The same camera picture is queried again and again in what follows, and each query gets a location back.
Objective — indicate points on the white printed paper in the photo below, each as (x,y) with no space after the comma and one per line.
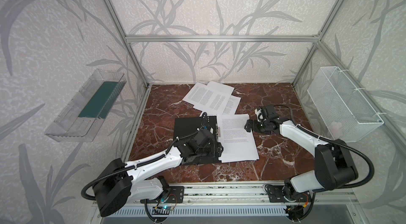
(238,144)
(206,98)
(230,108)

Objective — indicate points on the left electronics board with wires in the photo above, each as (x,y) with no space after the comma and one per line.
(159,213)

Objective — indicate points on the electronics board with wires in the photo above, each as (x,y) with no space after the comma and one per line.
(298,213)
(159,213)

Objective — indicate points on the white wire mesh basket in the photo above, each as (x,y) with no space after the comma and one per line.
(339,100)

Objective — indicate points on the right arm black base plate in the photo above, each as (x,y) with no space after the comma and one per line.
(285,194)

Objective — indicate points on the metal folder clip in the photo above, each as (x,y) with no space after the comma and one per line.
(218,132)

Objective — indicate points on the aluminium front rail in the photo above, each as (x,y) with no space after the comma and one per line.
(241,193)

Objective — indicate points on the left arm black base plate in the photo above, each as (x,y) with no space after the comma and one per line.
(172,195)

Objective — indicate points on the aluminium cage frame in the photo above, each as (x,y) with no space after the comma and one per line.
(377,27)

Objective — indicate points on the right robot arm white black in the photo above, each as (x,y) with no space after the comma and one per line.
(334,166)

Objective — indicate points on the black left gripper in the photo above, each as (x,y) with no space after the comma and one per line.
(214,143)

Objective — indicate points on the right electronics board with wires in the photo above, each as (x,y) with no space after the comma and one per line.
(298,213)

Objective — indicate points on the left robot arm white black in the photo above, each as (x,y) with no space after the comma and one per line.
(121,181)

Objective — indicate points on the clear plastic wall tray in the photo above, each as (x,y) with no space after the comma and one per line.
(84,115)

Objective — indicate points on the blue and black file folder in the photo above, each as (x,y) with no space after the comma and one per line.
(188,127)

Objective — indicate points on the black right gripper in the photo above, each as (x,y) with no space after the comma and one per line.
(251,125)

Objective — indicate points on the pink object in basket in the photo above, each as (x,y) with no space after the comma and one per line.
(336,129)

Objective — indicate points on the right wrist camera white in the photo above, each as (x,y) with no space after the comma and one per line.
(259,115)

